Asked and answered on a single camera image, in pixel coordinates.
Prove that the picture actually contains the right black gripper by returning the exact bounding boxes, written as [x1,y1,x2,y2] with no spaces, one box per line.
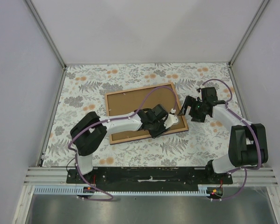
[178,96,207,123]

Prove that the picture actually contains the wooden picture frame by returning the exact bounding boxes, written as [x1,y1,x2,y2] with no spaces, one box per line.
[104,82,189,146]

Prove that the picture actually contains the brown cardboard backing board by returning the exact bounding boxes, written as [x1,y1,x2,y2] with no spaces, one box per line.
[107,84,187,142]

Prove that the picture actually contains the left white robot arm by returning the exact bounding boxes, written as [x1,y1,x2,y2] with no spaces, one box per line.
[68,104,179,183]

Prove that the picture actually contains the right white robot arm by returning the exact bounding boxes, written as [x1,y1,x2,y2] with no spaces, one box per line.
[178,87,269,184]

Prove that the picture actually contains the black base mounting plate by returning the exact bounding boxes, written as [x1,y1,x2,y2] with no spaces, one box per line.
[66,166,234,193]

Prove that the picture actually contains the floral patterned table mat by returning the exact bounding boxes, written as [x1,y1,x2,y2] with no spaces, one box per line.
[42,63,240,167]

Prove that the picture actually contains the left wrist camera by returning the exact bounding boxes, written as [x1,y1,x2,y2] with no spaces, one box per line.
[164,108,179,129]

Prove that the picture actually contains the white slotted cable duct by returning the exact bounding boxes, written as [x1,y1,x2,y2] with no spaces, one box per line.
[34,185,218,196]

